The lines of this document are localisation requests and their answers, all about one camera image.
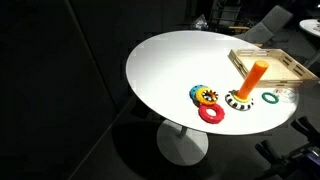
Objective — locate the grey crumpled plastic bag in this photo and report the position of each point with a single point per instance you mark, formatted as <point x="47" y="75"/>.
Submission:
<point x="200" y="22"/>

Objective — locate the dark metal cart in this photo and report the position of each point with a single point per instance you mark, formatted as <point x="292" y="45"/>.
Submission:
<point x="226" y="13"/>

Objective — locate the grey lounge chair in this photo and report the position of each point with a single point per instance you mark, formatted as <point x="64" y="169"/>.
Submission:
<point x="266" y="28"/>

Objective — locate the wooden slatted tray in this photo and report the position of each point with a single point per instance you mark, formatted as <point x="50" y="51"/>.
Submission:
<point x="288" y="75"/>

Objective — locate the small white round table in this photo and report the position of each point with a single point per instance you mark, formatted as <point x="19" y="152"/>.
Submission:
<point x="310" y="26"/>

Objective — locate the white table pedestal base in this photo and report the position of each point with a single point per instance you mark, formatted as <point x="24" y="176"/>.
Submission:
<point x="181" y="146"/>

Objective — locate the black metal stand frame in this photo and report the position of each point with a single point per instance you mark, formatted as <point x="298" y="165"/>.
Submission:
<point x="300" y="157"/>

